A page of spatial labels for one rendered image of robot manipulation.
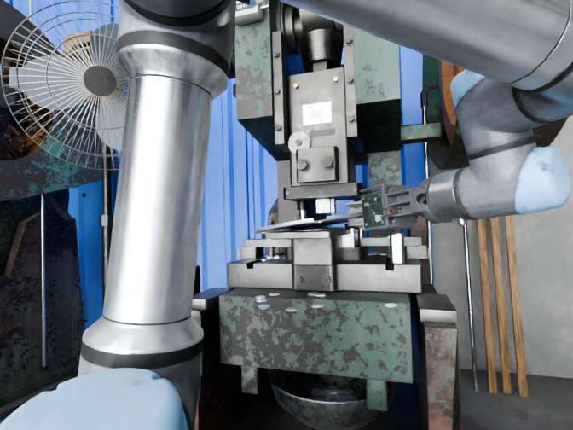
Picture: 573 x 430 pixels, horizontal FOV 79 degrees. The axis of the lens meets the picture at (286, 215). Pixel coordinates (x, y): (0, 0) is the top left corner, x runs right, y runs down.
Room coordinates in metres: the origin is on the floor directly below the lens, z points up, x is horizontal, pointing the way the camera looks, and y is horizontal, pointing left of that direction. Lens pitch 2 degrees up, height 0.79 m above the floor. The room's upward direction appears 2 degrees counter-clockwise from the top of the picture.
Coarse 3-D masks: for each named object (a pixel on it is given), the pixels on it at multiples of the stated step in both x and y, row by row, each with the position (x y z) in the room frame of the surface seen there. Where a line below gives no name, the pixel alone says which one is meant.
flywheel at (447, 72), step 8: (440, 64) 1.11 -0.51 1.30; (448, 64) 1.09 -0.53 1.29; (440, 72) 1.12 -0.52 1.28; (448, 72) 1.09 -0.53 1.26; (456, 72) 1.03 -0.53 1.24; (440, 80) 1.13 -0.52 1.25; (448, 80) 1.08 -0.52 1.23; (440, 88) 1.13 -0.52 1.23; (448, 88) 1.07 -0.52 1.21; (440, 96) 1.14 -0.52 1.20; (448, 96) 1.06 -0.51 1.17; (448, 104) 1.04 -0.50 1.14; (448, 112) 1.02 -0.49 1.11; (448, 120) 1.00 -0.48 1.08; (448, 128) 1.01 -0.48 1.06; (448, 136) 1.01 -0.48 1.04
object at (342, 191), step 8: (328, 184) 0.85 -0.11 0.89; (336, 184) 0.84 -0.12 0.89; (344, 184) 0.83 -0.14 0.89; (352, 184) 0.83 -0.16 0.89; (360, 184) 0.83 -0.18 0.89; (288, 192) 0.88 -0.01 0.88; (296, 192) 0.87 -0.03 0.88; (304, 192) 0.87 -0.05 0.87; (312, 192) 0.86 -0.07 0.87; (320, 192) 0.85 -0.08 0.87; (328, 192) 0.85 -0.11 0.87; (336, 192) 0.84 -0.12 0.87; (344, 192) 0.84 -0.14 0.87; (352, 192) 0.83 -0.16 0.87; (360, 192) 0.83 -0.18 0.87; (296, 200) 0.97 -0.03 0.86; (304, 200) 0.98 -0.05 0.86; (312, 200) 0.99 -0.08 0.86; (304, 208) 0.99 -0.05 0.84
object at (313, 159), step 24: (312, 72) 0.85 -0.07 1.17; (336, 72) 0.83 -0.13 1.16; (288, 96) 0.87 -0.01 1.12; (312, 96) 0.85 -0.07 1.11; (336, 96) 0.83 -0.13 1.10; (312, 120) 0.85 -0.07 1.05; (336, 120) 0.83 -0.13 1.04; (288, 144) 0.86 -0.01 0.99; (312, 144) 0.85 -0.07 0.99; (336, 144) 0.83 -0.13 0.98; (312, 168) 0.82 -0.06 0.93; (336, 168) 0.80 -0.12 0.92
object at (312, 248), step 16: (304, 240) 0.76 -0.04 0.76; (320, 240) 0.75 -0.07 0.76; (336, 240) 0.76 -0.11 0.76; (304, 256) 0.76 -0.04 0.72; (320, 256) 0.75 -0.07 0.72; (336, 256) 0.75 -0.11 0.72; (304, 272) 0.76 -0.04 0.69; (320, 272) 0.75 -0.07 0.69; (336, 272) 0.75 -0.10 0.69; (304, 288) 0.76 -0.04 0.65; (320, 288) 0.75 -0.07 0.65; (336, 288) 0.75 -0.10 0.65
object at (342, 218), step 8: (328, 216) 0.66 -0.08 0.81; (336, 216) 0.66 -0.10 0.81; (344, 216) 0.67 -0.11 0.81; (352, 216) 0.67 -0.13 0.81; (360, 216) 0.69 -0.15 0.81; (280, 224) 0.68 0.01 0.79; (288, 224) 0.68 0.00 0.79; (296, 224) 0.67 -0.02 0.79; (304, 224) 0.71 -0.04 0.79; (312, 224) 0.86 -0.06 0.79; (320, 224) 0.86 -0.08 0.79; (328, 224) 0.89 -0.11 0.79; (256, 232) 0.76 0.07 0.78; (264, 232) 0.82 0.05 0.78
